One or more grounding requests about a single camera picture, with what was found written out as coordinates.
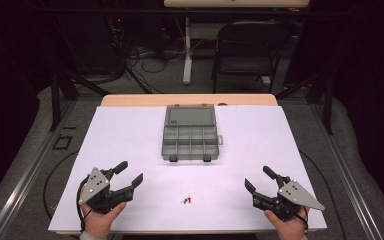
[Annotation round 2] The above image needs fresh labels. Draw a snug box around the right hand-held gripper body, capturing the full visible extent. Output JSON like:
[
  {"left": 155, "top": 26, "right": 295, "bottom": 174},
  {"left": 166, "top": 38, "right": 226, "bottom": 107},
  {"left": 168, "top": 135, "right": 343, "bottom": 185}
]
[{"left": 252, "top": 174, "right": 326, "bottom": 222}]

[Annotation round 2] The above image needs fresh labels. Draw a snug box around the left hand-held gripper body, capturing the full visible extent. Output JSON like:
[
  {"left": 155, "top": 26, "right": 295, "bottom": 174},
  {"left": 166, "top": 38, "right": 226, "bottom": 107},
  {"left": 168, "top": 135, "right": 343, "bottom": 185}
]
[{"left": 78, "top": 167, "right": 136, "bottom": 215}]

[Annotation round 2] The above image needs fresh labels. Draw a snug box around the grey plastic compartment box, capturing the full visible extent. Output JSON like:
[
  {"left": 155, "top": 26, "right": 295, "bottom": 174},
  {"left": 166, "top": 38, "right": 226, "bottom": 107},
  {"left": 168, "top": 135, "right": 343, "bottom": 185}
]
[{"left": 160, "top": 103, "right": 224, "bottom": 163}]

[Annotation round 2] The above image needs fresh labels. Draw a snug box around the person's right hand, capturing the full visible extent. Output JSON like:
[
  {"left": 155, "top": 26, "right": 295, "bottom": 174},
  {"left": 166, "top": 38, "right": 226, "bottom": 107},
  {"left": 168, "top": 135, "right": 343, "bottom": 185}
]
[{"left": 263, "top": 205, "right": 311, "bottom": 240}]

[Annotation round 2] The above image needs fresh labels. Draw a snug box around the person's left hand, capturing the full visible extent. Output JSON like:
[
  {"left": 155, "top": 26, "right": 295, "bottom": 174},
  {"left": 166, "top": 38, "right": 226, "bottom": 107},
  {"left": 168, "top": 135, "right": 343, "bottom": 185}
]
[{"left": 79, "top": 201, "right": 128, "bottom": 239}]

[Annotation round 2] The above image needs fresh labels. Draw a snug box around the white table board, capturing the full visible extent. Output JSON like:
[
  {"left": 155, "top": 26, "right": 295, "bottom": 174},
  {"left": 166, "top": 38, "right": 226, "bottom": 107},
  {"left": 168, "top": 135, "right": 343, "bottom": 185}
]
[{"left": 48, "top": 105, "right": 328, "bottom": 233}]

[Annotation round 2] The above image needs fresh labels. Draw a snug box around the black metal stand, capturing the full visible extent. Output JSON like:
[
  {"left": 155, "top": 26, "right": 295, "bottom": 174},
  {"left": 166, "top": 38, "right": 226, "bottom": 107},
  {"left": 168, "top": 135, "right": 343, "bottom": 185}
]
[
  {"left": 49, "top": 64, "right": 112, "bottom": 133},
  {"left": 274, "top": 64, "right": 335, "bottom": 136}
]

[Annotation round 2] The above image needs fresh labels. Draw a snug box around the wooden table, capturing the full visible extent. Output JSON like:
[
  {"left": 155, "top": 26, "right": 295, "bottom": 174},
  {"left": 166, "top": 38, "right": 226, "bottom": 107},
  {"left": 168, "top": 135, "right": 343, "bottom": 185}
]
[{"left": 56, "top": 93, "right": 328, "bottom": 237}]

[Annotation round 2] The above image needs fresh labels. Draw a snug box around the black folding chair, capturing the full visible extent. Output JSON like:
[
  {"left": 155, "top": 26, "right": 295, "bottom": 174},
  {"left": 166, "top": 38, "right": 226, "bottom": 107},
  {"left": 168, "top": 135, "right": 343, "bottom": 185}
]
[{"left": 211, "top": 20, "right": 294, "bottom": 94}]

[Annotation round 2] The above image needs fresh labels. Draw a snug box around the black computer tower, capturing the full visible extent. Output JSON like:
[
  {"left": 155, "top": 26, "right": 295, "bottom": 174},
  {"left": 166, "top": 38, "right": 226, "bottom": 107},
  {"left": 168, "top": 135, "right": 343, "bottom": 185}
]
[{"left": 54, "top": 13, "right": 126, "bottom": 76}]

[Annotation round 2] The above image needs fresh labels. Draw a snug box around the white desk leg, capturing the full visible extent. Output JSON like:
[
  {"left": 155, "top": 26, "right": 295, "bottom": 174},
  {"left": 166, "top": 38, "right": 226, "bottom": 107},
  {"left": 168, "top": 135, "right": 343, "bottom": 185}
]
[{"left": 182, "top": 16, "right": 195, "bottom": 86}]

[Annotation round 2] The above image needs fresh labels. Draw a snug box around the black horizontal bar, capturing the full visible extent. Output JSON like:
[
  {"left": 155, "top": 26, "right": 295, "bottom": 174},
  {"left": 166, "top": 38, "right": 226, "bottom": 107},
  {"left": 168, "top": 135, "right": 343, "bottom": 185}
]
[{"left": 39, "top": 7, "right": 352, "bottom": 18}]

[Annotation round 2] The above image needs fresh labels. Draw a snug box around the beige desk top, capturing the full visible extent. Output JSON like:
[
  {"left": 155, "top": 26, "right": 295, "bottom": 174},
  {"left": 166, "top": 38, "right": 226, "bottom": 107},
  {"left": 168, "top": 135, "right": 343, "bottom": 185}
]
[{"left": 163, "top": 0, "right": 311, "bottom": 9}]

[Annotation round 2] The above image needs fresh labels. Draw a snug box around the left hand-held gripper black cable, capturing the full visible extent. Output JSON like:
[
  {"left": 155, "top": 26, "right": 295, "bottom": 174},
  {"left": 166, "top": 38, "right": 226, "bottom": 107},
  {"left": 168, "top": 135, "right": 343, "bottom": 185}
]
[{"left": 76, "top": 181, "right": 93, "bottom": 233}]

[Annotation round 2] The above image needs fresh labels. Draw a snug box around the hand-held gripper black cable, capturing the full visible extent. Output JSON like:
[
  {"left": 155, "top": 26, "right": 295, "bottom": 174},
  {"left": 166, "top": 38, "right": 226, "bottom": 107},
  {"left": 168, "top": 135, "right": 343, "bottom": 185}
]
[
  {"left": 293, "top": 206, "right": 310, "bottom": 233},
  {"left": 76, "top": 181, "right": 93, "bottom": 233}
]

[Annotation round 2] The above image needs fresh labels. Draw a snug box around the right hand-held gripper black cable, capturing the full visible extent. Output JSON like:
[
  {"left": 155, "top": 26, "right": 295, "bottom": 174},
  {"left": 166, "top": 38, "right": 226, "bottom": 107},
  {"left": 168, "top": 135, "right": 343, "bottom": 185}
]
[{"left": 293, "top": 206, "right": 310, "bottom": 233}]

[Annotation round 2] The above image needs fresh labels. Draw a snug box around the black floor cable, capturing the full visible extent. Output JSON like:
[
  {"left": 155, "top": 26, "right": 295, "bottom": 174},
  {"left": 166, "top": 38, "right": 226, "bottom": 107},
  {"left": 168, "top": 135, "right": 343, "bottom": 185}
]
[
  {"left": 42, "top": 150, "right": 81, "bottom": 221},
  {"left": 299, "top": 151, "right": 348, "bottom": 240}
]

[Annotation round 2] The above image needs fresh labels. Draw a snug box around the aluminium floor rail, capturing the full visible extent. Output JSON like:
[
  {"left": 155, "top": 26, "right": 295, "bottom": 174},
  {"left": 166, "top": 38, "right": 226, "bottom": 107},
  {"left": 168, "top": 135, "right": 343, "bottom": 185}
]
[
  {"left": 0, "top": 99, "right": 78, "bottom": 240},
  {"left": 307, "top": 103, "right": 384, "bottom": 240}
]

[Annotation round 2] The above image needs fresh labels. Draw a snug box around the tangle of cables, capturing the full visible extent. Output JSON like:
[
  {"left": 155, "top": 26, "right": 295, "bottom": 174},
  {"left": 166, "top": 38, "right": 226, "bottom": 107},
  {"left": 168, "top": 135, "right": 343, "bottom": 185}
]
[{"left": 108, "top": 16, "right": 189, "bottom": 95}]

